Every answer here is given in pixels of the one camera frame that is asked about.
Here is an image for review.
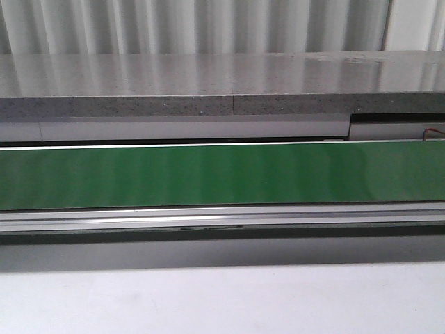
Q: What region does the white panel under slab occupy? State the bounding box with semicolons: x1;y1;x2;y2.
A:
1;113;444;142

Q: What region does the grey stone slab shelf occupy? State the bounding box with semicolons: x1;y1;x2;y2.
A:
1;51;444;121

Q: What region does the green conveyor belt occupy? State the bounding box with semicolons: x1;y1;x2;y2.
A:
1;141;444;211

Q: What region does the white pleated curtain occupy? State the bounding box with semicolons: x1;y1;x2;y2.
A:
1;1;444;55

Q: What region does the aluminium conveyor front rail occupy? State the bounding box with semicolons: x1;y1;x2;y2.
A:
1;202;444;245

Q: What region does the red wire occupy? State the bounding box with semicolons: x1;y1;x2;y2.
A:
421;128;445;142

